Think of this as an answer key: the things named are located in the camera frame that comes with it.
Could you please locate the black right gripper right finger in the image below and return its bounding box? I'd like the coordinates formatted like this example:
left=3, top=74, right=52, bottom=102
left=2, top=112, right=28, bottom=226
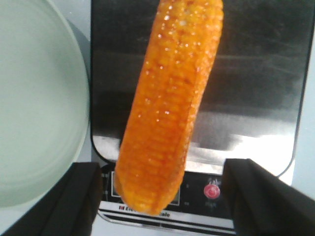
left=223, top=159, right=315, bottom=236

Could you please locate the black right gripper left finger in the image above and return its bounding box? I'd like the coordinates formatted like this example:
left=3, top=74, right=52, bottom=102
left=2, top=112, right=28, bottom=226
left=3, top=162, right=103, bottom=236

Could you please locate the orange corn cob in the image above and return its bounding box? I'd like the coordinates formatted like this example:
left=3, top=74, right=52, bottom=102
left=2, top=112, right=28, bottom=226
left=114, top=0, right=223, bottom=216

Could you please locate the black electronic kitchen scale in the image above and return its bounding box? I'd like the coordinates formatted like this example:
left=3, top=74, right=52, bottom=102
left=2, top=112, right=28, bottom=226
left=91, top=0, right=315, bottom=236

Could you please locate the pale green oval plate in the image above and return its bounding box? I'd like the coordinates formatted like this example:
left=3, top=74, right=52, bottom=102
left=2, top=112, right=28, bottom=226
left=0, top=0, right=89, bottom=207

